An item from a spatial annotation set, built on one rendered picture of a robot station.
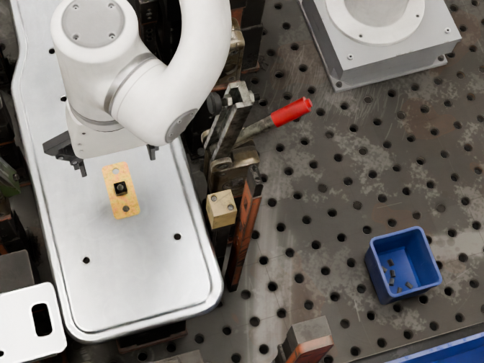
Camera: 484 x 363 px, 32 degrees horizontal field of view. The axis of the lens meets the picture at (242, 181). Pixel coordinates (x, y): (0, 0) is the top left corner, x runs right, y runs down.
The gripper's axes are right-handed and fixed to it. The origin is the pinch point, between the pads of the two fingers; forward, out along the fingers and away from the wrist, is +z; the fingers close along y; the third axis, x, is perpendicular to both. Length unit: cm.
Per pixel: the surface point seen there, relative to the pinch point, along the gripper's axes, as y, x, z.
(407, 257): -47, 14, 42
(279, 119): -22.1, 0.6, -0.7
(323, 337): -16.8, 31.1, -7.8
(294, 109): -24.2, 0.4, -2.2
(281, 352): -13.8, 29.6, 4.2
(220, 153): -13.8, 1.9, 3.2
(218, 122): -14.1, -0.9, -0.9
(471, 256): -59, 17, 42
